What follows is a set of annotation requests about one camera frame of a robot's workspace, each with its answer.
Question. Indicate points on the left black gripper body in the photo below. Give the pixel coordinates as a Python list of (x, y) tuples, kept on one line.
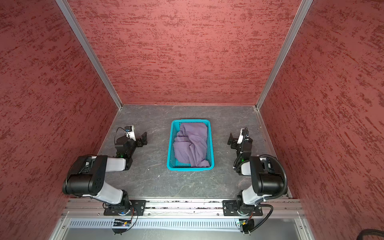
[(138, 141)]

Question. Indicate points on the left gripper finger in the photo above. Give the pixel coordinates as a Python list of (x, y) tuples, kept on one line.
[(139, 142), (144, 138)]

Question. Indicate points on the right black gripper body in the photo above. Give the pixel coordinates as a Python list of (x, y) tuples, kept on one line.
[(237, 141)]

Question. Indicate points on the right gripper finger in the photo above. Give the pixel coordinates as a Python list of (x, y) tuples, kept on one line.
[(235, 144), (230, 140)]

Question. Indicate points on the teal plastic basket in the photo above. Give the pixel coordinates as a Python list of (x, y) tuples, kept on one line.
[(175, 165)]

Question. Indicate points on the purple trousers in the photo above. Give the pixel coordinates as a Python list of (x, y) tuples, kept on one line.
[(190, 145)]

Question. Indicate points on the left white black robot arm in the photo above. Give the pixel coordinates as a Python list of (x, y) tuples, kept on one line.
[(86, 177)]

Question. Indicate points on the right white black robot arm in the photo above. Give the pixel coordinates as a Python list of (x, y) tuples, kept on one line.
[(268, 178)]

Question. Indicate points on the right small circuit board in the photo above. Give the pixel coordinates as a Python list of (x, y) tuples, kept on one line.
[(246, 226)]

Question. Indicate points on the small circuit board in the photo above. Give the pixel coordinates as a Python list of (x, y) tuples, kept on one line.
[(246, 226), (121, 223)]

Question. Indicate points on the left small circuit board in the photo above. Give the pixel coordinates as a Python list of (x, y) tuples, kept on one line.
[(121, 223)]

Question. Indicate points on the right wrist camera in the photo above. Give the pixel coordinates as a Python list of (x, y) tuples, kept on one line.
[(244, 136)]

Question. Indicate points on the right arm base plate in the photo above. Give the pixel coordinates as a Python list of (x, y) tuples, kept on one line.
[(229, 207)]

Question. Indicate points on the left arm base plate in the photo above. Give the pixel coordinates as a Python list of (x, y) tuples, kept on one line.
[(136, 207)]

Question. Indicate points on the aluminium front rail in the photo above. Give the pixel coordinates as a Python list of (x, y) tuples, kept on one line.
[(167, 208)]

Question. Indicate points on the white slotted cable duct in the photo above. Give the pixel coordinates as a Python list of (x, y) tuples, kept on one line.
[(167, 224)]

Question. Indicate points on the left aluminium corner post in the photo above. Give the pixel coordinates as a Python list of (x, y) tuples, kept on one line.
[(79, 33)]

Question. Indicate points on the aluminium corner post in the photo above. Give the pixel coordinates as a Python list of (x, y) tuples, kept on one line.
[(290, 37), (79, 33)]

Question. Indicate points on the right aluminium corner post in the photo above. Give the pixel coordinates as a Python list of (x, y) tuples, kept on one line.
[(290, 37)]

